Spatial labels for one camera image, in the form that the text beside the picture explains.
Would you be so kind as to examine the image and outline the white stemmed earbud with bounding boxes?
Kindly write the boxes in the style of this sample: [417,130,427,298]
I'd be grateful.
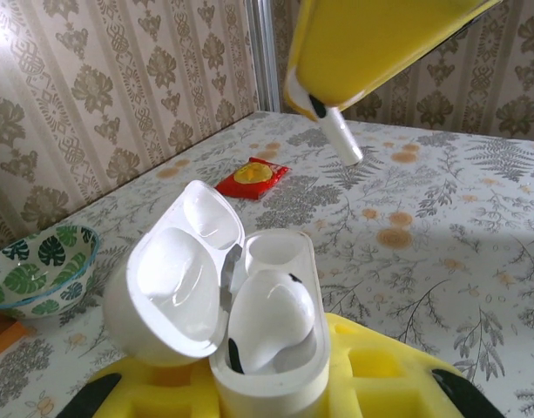
[226,268,316,376]
[309,93,363,166]

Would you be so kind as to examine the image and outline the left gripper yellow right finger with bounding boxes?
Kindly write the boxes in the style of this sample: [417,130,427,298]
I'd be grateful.
[325,312,505,418]

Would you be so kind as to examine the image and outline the floral patterned table cover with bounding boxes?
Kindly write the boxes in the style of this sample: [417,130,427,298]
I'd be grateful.
[0,111,534,418]

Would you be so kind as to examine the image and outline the aluminium frame post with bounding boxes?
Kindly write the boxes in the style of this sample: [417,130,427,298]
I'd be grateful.
[244,0,281,113]

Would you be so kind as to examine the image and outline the gold wire rack wooden base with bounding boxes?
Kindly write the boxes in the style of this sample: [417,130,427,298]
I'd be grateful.
[0,321,30,365]

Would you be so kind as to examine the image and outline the leaf pattern ceramic bowl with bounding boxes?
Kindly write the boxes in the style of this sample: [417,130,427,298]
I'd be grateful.
[0,225,101,321]

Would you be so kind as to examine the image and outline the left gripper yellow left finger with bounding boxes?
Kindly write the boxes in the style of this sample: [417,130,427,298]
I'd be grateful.
[64,356,224,418]

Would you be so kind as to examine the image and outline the white rounded square earbud case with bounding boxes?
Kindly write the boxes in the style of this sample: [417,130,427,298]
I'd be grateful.
[101,179,329,418]

